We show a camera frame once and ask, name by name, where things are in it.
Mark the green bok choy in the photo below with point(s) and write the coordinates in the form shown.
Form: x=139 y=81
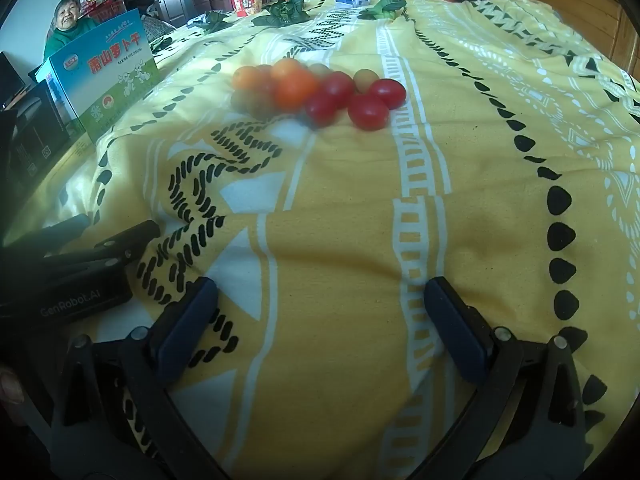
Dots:
x=212 y=19
x=282 y=12
x=385 y=5

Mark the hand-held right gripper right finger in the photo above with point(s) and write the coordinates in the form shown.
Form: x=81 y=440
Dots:
x=455 y=330

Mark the yellow patterned blanket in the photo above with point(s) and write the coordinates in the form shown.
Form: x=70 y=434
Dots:
x=350 y=210

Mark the red plastic bag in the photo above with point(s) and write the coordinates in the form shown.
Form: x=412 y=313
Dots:
x=102 y=8

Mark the blue green cardboard box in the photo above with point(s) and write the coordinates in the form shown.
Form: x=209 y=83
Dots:
x=107 y=80

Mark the orange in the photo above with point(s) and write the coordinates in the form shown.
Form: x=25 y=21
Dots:
x=286 y=67
x=250 y=80
x=295 y=91

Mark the wooden headboard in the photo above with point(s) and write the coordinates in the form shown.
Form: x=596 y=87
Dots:
x=585 y=7

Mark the person's left hand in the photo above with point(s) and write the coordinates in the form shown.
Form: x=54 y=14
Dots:
x=9 y=386

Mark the black cardboard box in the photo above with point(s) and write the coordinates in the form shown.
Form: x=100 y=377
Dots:
x=30 y=127

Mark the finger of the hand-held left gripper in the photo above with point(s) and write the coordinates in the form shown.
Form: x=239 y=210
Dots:
x=132 y=237
x=55 y=235

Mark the red instant noodle cup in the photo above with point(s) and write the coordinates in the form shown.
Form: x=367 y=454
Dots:
x=247 y=2

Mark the red round fruit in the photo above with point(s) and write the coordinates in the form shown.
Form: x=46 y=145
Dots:
x=339 y=88
x=367 y=111
x=388 y=93
x=320 y=109

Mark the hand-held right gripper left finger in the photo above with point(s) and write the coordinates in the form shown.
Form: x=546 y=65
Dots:
x=190 y=325

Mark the blue white small packet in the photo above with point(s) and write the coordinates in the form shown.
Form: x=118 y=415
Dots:
x=352 y=0

